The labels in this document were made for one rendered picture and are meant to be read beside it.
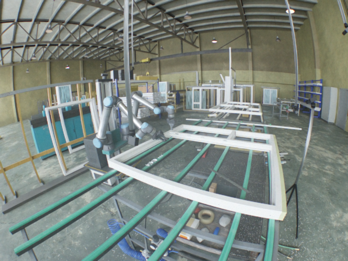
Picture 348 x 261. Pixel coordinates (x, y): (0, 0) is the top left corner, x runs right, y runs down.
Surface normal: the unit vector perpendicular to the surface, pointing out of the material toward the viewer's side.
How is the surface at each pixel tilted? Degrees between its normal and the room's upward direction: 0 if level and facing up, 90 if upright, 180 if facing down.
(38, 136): 90
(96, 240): 0
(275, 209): 0
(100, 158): 90
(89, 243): 0
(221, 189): 90
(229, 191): 90
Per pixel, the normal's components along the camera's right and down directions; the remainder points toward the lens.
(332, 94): -0.50, 0.27
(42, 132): 0.87, 0.11
